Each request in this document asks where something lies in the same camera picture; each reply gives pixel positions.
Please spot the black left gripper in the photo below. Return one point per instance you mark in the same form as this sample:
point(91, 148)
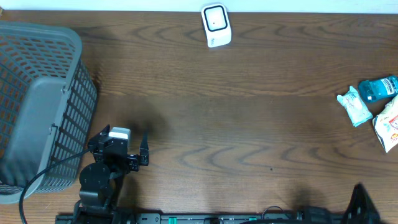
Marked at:
point(133, 162)

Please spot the grey plastic shopping basket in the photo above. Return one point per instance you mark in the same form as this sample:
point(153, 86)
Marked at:
point(47, 103)

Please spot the yellow snack bag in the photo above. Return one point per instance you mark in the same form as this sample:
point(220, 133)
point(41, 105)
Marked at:
point(385, 125)

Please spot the green wet wipes pack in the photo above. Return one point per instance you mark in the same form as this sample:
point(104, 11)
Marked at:
point(355, 107)

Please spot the blue mouthwash bottle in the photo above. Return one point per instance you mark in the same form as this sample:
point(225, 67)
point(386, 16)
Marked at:
point(374, 90)

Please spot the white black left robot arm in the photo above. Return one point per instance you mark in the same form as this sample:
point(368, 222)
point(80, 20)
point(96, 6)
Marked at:
point(102, 181)

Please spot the white barcode scanner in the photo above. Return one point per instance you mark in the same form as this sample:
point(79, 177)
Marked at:
point(216, 25)

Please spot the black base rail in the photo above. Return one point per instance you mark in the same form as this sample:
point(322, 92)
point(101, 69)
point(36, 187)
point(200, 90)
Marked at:
point(156, 218)

